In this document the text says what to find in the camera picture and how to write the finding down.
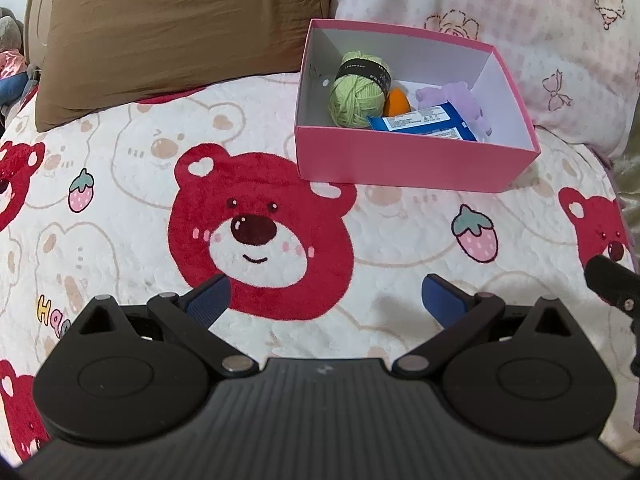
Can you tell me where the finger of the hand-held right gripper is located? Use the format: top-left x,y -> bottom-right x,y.
585,256 -> 640,378

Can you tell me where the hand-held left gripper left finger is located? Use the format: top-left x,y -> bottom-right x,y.
75,273 -> 258,377

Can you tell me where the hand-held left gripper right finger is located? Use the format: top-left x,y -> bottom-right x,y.
391,274 -> 587,377

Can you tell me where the pink cardboard box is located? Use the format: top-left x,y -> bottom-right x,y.
293,18 -> 541,193

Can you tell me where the blue wet wipes packet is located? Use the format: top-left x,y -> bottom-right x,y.
366,101 -> 478,142

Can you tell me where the purple plush toy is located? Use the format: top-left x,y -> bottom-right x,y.
416,84 -> 493,136

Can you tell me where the green yarn ball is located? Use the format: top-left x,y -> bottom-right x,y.
328,51 -> 393,128

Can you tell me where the gold satin curtain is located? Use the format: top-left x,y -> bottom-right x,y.
612,150 -> 640,261

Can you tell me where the bear printed blanket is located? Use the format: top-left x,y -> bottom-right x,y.
0,72 -> 640,466

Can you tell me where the pink checked pillow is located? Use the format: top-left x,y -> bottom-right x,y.
330,0 -> 640,156

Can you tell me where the brown pillow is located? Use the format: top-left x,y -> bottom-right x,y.
36,0 -> 331,133

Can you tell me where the grey plush bear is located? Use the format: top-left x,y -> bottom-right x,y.
0,7 -> 28,111

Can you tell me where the beige headboard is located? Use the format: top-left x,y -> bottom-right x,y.
24,0 -> 66,66

